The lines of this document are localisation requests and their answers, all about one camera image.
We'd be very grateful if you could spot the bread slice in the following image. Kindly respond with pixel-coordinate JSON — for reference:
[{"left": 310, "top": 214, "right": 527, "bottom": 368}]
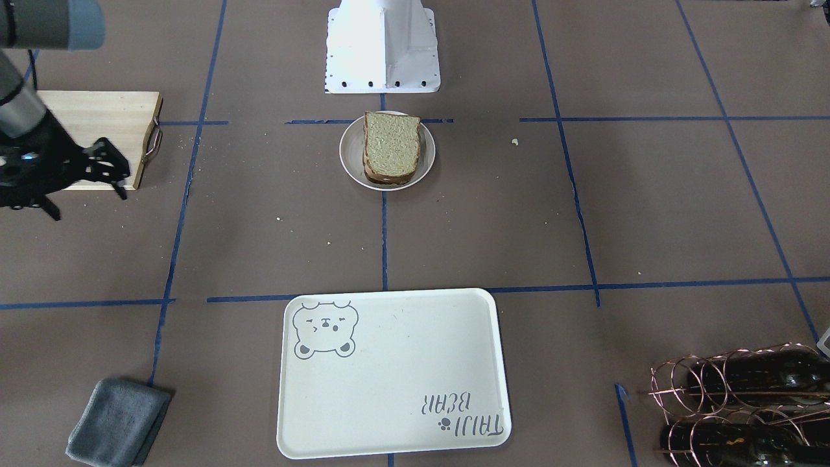
[
  {"left": 364, "top": 166, "right": 417, "bottom": 186},
  {"left": 362, "top": 112, "right": 421, "bottom": 175}
]

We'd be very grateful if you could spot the white round plate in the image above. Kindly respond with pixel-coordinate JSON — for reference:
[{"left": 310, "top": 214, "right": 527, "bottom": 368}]
[{"left": 340, "top": 110, "right": 438, "bottom": 191}]

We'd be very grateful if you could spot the copper wire bottle rack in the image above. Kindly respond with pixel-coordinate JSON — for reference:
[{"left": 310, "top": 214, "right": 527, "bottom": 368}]
[{"left": 648, "top": 342, "right": 828, "bottom": 440}]

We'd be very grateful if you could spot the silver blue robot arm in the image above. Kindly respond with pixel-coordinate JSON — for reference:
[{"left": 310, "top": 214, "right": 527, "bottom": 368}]
[{"left": 1, "top": 1, "right": 131, "bottom": 221}]

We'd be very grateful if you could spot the grey folded cloth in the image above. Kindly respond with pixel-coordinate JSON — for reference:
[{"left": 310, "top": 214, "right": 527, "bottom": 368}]
[{"left": 65, "top": 378, "right": 172, "bottom": 466}]

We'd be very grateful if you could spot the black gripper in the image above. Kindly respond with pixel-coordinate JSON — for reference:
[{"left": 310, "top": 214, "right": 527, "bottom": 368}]
[{"left": 1, "top": 116, "right": 130, "bottom": 221}]

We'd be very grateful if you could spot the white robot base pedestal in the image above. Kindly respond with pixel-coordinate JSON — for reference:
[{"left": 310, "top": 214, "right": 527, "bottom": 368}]
[{"left": 324, "top": 1, "right": 442, "bottom": 94}]

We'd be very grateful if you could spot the cream bear tray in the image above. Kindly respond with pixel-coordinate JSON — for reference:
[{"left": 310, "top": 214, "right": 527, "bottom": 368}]
[{"left": 276, "top": 289, "right": 512, "bottom": 459}]

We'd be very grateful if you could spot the middle green wine bottle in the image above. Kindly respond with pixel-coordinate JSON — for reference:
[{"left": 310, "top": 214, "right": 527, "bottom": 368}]
[{"left": 687, "top": 346, "right": 829, "bottom": 408}]

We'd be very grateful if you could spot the wooden cutting board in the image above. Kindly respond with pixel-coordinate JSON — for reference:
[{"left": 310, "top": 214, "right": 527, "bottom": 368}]
[{"left": 38, "top": 90, "right": 163, "bottom": 190}]

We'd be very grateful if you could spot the green wine bottle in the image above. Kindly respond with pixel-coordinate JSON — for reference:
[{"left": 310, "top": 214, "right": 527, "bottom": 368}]
[
  {"left": 687, "top": 346, "right": 829, "bottom": 408},
  {"left": 658, "top": 416, "right": 829, "bottom": 466}
]

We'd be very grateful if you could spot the front green wine bottle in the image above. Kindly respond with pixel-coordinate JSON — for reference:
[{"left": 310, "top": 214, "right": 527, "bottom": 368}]
[{"left": 658, "top": 416, "right": 829, "bottom": 466}]

